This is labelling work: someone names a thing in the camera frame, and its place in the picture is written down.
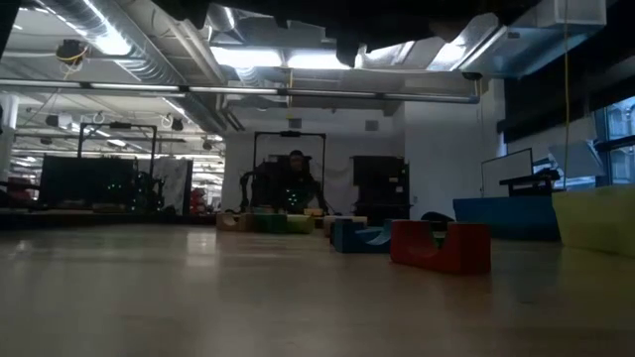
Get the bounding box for black panel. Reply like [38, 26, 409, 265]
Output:
[38, 154, 136, 208]

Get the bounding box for black cabinet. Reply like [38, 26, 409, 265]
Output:
[350, 155, 412, 220]

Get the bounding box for person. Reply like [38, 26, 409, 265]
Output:
[285, 149, 315, 214]

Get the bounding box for long ceiling pipe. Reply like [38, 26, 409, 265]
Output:
[0, 77, 481, 105]

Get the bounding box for natural wood cylinder block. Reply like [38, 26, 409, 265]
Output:
[322, 214, 369, 238]

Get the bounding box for ceiling light panel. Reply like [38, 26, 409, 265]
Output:
[286, 48, 351, 70]
[210, 46, 284, 69]

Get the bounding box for red arch block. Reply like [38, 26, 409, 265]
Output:
[389, 219, 493, 277]

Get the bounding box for teal plastic bin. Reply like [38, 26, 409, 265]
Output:
[451, 195, 563, 243]

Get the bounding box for yellow black cable reel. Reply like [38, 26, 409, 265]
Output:
[54, 38, 91, 68]

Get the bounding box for whiteboard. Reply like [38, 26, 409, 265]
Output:
[479, 147, 536, 199]

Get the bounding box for rectangular metal duct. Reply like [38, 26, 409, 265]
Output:
[458, 0, 607, 80]

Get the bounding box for window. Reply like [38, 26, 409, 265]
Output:
[593, 95, 635, 188]

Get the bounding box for small natural wood block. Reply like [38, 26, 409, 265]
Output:
[214, 211, 255, 233]

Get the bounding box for grey screen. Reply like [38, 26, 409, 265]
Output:
[547, 140, 607, 180]

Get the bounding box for green rectangular block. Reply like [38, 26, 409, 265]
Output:
[252, 212, 290, 235]

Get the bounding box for silver spiral duct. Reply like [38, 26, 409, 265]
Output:
[39, 0, 234, 135]

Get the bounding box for black camera rig frame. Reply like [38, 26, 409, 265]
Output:
[76, 121, 159, 209]
[251, 130, 327, 214]

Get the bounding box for black desk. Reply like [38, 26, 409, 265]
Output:
[498, 167, 563, 198]

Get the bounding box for white cloth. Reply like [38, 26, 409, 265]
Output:
[148, 157, 193, 213]

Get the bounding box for blue arch block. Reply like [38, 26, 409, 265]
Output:
[330, 217, 394, 255]

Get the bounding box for red stacked objects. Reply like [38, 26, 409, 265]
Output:
[190, 186, 208, 214]

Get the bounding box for lime green cylinder block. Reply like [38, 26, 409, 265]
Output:
[286, 213, 317, 235]

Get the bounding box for yellow translucent plastic bin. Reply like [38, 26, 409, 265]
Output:
[551, 183, 635, 259]

